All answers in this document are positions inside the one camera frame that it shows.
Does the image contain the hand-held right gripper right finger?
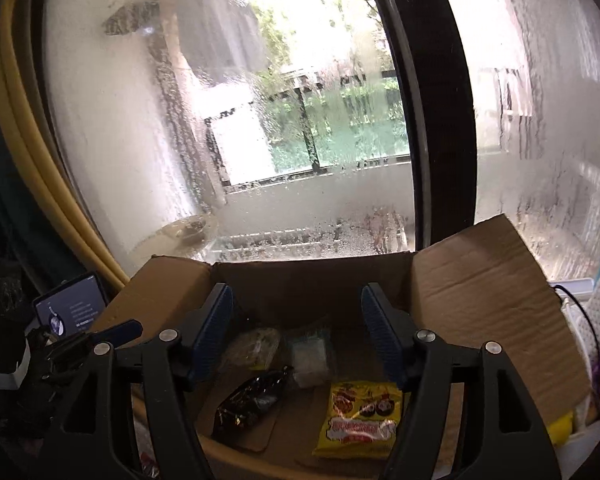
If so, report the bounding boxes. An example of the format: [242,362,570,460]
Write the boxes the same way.
[361,282,563,480]

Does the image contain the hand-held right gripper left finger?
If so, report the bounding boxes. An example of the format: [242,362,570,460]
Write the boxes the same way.
[45,282,236,480]

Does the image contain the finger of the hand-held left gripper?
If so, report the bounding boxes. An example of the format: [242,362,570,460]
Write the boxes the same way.
[47,320,144,358]

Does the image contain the brown cardboard box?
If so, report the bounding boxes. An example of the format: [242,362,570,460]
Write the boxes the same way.
[92,213,593,480]

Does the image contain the beige round snack packet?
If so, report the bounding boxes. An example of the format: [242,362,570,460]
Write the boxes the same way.
[222,327,281,372]

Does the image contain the tablet with dark screen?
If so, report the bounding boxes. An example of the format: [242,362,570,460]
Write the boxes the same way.
[32,272,108,338]

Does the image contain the clear packet white contents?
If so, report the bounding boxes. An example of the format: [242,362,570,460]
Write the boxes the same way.
[286,330,333,388]

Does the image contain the black snack packet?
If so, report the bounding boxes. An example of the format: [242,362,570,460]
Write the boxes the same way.
[214,366,293,443]

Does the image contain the yellow curtain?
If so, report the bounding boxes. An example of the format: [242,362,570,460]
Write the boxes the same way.
[0,0,131,286]

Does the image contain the grey hanging garment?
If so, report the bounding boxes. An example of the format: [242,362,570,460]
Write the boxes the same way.
[172,0,268,83]

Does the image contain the black cable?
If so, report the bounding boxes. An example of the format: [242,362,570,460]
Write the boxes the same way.
[552,285,600,411]

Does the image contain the dark window frame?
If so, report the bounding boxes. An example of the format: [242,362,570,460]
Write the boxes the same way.
[360,0,476,253]

